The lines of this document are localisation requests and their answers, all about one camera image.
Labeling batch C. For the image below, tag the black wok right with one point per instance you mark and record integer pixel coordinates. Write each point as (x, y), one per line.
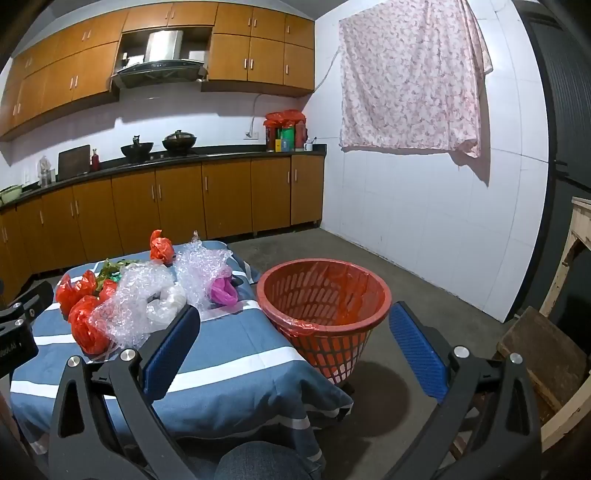
(180, 143)

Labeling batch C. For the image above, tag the pink plastic bag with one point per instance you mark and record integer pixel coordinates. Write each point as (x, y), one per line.
(224, 288)

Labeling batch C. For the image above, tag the wooden lower kitchen cabinets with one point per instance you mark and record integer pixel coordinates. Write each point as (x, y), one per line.
(180, 203)

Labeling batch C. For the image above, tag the dark cutting board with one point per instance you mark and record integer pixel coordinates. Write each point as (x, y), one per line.
(74, 162)

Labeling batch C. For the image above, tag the brown wooden board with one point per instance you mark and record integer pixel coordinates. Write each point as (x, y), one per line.
(540, 350)

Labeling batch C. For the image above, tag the dark metal door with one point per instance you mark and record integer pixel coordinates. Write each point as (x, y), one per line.
(568, 115)

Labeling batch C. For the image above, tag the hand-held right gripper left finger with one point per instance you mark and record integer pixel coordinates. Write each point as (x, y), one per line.
(171, 346)

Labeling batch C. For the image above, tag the milky clear plastic bag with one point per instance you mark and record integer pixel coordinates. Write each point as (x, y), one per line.
(164, 304)

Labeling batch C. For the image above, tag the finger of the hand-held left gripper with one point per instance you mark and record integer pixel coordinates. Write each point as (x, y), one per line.
(34, 302)

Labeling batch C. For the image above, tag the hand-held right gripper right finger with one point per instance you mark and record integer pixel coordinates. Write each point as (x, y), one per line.
(418, 355)

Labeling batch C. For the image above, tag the light wooden stool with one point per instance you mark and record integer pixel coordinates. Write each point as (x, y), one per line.
(579, 221)

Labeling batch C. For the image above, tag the white cup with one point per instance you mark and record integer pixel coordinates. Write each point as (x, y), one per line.
(308, 146)

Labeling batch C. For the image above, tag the red bag over bottles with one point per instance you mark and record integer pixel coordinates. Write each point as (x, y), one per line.
(284, 116)

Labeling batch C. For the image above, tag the dark kitchen countertop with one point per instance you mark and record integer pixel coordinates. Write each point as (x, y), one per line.
(231, 154)

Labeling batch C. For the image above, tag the steel range hood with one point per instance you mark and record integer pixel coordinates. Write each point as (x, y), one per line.
(161, 46)

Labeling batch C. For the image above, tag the shiny green plastic bag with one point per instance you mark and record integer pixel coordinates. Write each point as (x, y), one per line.
(115, 277)

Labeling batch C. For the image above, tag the green box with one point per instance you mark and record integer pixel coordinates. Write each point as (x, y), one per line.
(287, 138)

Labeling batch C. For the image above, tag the black wok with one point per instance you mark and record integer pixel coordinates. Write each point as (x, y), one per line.
(180, 143)
(137, 150)

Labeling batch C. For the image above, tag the glass jar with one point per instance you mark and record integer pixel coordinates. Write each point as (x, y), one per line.
(45, 173)

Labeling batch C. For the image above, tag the light wooden plank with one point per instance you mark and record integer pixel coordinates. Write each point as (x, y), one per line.
(568, 422)

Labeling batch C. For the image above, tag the red plastic basket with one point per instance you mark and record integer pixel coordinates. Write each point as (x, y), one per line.
(323, 326)

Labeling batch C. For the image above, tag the wooden upper kitchen cabinets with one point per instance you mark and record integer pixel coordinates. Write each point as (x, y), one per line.
(69, 83)

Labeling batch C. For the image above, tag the olive paw print bag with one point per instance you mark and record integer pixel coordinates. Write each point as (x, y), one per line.
(111, 266)

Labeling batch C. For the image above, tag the small red bottle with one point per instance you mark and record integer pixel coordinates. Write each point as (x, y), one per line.
(95, 161)

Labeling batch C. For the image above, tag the blue striped blanket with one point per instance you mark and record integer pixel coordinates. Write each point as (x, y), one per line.
(221, 350)

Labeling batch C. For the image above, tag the pink floral hanging cloth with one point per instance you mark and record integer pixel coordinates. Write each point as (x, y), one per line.
(406, 83)

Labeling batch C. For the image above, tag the dark sauce bottle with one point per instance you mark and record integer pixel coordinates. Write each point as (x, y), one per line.
(270, 136)

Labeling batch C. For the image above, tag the person's leg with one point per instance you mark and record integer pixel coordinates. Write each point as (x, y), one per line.
(263, 461)

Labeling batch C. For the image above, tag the green bowl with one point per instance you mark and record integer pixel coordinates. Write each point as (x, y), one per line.
(10, 194)

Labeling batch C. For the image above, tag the wooden kitchen cabinets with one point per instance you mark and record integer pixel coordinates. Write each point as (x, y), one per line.
(180, 203)
(69, 83)

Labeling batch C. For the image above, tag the red plastic bag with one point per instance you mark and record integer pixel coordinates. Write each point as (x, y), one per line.
(161, 247)
(87, 327)
(74, 290)
(108, 290)

